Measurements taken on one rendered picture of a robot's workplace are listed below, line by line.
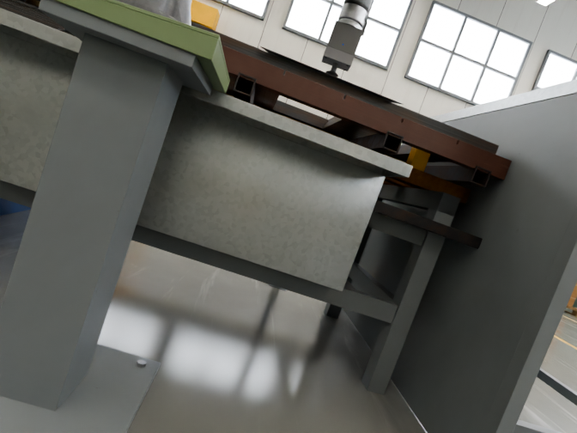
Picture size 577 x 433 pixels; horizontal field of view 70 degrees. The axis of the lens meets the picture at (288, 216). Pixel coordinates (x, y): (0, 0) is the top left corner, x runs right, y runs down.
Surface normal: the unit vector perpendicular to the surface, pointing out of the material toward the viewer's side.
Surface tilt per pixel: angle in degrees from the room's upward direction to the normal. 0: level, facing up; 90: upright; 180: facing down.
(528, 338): 90
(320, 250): 90
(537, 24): 90
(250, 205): 90
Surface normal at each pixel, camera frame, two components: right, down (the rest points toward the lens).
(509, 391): -0.94, -0.32
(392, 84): 0.07, 0.11
